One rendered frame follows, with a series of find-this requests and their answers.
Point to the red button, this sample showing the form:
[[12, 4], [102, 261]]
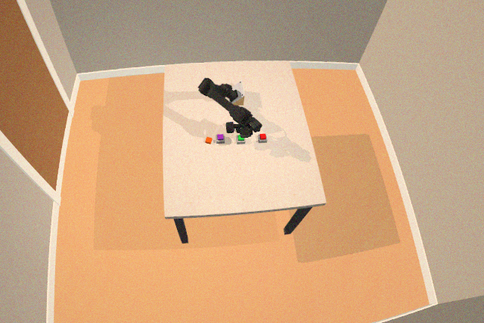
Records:
[[262, 138]]

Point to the green button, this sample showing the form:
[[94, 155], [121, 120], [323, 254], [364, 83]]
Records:
[[240, 140]]

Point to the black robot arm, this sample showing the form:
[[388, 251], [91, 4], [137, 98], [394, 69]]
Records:
[[239, 114]]

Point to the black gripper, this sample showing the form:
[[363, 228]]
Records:
[[230, 127]]

